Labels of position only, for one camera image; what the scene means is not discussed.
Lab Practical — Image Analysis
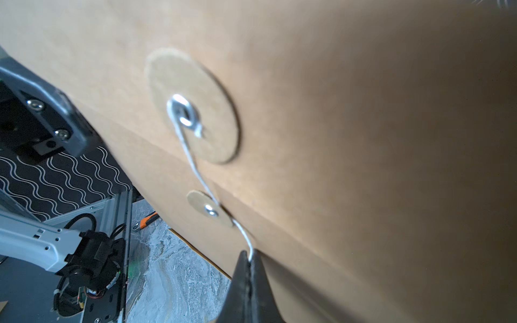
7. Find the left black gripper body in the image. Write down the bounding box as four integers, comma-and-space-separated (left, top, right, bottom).
1, 83, 57, 164

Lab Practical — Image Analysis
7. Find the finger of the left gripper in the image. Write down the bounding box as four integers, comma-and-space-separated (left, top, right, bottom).
1, 50, 101, 157

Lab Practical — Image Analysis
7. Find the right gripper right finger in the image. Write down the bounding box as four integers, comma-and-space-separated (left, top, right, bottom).
250, 250, 285, 322

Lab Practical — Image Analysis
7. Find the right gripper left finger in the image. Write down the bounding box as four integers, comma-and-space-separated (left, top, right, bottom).
216, 250, 251, 323

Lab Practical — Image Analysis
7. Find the bag white string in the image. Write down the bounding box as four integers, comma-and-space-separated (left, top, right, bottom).
166, 93, 255, 262

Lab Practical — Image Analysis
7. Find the brown file bag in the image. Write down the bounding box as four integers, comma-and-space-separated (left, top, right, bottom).
1, 1, 516, 322
168, 228, 232, 280

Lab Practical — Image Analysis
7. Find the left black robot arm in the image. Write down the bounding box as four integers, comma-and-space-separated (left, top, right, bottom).
1, 53, 133, 322

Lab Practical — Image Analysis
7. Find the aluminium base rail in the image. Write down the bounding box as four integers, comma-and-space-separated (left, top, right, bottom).
46, 191, 133, 322

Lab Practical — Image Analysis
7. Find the orange handled tool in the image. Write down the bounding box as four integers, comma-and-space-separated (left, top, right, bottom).
132, 212, 160, 231

